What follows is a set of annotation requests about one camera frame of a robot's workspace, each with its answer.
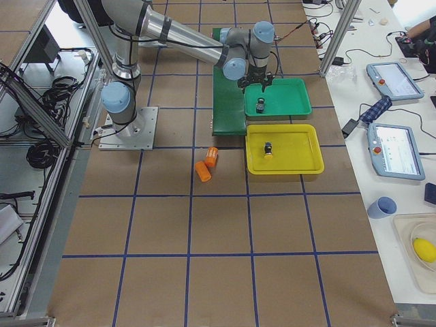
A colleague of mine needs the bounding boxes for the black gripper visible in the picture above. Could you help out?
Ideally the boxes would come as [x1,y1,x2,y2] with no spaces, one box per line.
[237,66,273,94]

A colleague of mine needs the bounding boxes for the green push button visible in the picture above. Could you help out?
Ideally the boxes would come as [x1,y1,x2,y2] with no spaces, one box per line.
[255,97,265,114]

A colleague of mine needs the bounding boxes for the yellow mushroom push button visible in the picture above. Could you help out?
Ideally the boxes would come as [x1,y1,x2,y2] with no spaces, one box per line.
[264,142,273,159]

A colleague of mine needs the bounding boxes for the orange cylinder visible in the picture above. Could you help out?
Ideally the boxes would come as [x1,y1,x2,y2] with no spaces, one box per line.
[204,146,218,168]
[194,161,212,183]

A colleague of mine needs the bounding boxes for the green conveyor belt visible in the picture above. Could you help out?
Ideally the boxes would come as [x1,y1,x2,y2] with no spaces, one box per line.
[209,27,248,138]

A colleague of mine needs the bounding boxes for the green plastic tray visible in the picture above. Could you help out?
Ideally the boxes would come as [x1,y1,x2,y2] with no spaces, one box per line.
[244,78,312,118]

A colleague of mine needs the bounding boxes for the yellow plastic tray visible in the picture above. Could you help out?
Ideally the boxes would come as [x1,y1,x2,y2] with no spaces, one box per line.
[245,124,324,175]

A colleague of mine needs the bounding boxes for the black power adapter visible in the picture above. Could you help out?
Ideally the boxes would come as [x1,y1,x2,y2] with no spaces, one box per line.
[341,119,359,139]

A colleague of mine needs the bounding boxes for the blue checkered umbrella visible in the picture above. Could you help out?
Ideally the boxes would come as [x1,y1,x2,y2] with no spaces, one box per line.
[359,95,392,125]

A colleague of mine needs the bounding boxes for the teach pendant far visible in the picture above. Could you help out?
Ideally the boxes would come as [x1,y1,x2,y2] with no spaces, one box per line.
[366,62,424,101]

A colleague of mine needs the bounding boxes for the teach pendant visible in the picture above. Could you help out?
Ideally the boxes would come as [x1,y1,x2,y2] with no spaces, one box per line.
[367,123,425,181]
[366,62,424,101]

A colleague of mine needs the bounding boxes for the teach pendant near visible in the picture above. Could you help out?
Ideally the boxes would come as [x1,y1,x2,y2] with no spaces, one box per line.
[367,123,425,181]

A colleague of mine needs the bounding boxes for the blue plastic cup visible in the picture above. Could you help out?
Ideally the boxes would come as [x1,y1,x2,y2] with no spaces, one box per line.
[367,196,397,219]

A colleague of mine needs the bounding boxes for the beige tray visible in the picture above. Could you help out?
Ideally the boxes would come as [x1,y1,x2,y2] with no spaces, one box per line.
[392,213,435,294]

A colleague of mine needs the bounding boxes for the yellow lemon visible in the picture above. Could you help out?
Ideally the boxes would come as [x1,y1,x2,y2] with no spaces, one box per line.
[412,238,435,263]

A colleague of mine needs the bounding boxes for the red black power cable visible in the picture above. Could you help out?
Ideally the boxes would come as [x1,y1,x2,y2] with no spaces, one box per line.
[274,20,313,44]

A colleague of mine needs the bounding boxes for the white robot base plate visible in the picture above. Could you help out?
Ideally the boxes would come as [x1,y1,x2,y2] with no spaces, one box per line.
[98,107,158,151]

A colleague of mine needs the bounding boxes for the aluminium frame post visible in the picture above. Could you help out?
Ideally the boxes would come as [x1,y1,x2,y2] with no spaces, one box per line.
[320,0,361,77]

